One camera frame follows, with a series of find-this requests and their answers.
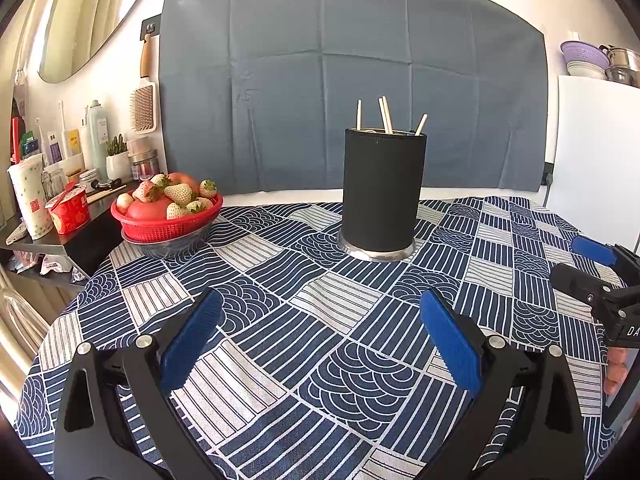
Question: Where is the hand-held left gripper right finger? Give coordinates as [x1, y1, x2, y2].
[419, 287, 586, 480]

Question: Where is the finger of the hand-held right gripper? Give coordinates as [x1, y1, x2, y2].
[550, 262, 614, 307]
[570, 234, 640, 286]

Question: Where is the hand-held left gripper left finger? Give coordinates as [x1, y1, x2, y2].
[52, 287, 226, 480]

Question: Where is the black cylindrical utensil holder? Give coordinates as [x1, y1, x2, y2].
[337, 128, 428, 262]

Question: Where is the person's right hand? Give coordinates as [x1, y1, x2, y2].
[602, 347, 631, 396]

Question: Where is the metal bowl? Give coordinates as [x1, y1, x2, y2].
[121, 222, 213, 260]

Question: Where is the white cabinet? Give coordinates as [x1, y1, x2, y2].
[542, 75, 640, 251]

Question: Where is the blue white patterned tablecloth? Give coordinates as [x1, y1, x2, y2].
[12, 195, 636, 480]

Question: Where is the red plastic basket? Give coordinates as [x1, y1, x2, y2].
[111, 192, 224, 244]

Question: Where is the black shelf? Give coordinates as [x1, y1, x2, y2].
[0, 182, 146, 281]

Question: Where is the red round fruit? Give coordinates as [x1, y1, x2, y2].
[125, 172, 201, 221]

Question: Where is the pile of strawberries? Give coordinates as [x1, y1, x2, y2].
[116, 174, 219, 221]

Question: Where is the heap of snack packets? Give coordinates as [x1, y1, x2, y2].
[10, 250, 86, 286]

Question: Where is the wooden stick with black tip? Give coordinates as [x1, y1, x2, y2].
[86, 185, 128, 203]

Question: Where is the red instant noodle cup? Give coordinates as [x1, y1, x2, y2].
[46, 184, 90, 235]

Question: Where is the clear plastic chair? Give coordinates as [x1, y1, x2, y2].
[0, 265, 51, 356]

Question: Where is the white bowl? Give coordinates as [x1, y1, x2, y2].
[566, 61, 608, 81]

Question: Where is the glass jar with metal lid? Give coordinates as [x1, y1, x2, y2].
[127, 137, 161, 181]

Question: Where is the steel pot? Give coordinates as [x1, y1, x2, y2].
[600, 45, 640, 86]

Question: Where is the potted succulent plant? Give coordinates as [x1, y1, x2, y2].
[105, 134, 132, 181]

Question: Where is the purple colander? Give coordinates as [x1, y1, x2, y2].
[560, 40, 612, 68]

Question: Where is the white dotted paper cup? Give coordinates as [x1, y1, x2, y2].
[7, 154, 55, 240]

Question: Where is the grey spray bottle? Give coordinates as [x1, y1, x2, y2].
[87, 100, 110, 171]

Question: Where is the wooden paddle hairbrush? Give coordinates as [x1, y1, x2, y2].
[129, 32, 157, 133]

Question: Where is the white electric toothbrush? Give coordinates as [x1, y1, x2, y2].
[59, 100, 71, 158]

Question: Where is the cream curtain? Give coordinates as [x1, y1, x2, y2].
[0, 10, 31, 411]

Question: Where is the blue-grey backdrop cloth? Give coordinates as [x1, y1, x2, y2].
[157, 0, 547, 193]

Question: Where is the oval wall mirror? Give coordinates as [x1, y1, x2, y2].
[37, 0, 158, 84]

